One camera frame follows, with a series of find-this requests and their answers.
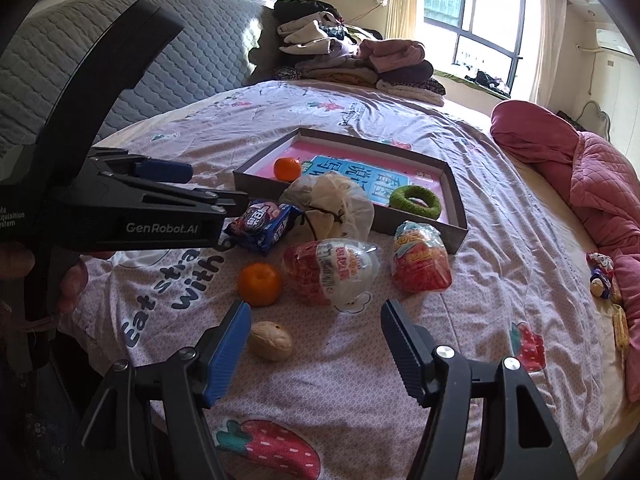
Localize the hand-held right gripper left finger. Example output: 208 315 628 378
75 300 253 480

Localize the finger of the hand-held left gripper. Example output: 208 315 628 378
100 172 251 219
89 147 194 182

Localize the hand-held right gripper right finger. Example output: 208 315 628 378
380 299 576 480

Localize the blue cookie packet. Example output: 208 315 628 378
223 200 302 254

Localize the small orange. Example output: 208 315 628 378
236 261 282 307
274 156 303 182

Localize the red egg toy yellow label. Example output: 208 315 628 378
391 220 453 294

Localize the grey cardboard box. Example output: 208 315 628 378
232 127 469 256

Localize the person's left hand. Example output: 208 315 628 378
0 241 92 317

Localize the walnut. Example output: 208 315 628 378
249 321 294 362

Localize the pink strawberry print bedsheet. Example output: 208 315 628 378
50 80 631 480

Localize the grey quilted headboard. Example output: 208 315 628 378
0 0 276 161

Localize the red egg toy white label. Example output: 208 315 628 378
282 238 382 313

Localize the white plastic bag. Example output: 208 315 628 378
279 171 376 253

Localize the pile of folded clothes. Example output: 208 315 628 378
272 0 446 107

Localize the small colourful toy figure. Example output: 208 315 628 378
586 251 616 301

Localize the yellow packet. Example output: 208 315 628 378
612 305 630 351

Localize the pink quilted blanket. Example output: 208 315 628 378
490 100 640 411

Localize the cream curtain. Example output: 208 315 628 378
530 0 568 106
385 0 426 43

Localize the dark clutter on windowsill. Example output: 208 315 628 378
472 70 512 95

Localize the window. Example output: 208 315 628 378
422 0 531 96

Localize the white air conditioner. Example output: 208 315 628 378
595 27 636 53

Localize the green fuzzy ring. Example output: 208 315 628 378
388 185 441 220

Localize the white cable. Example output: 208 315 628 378
582 100 612 138

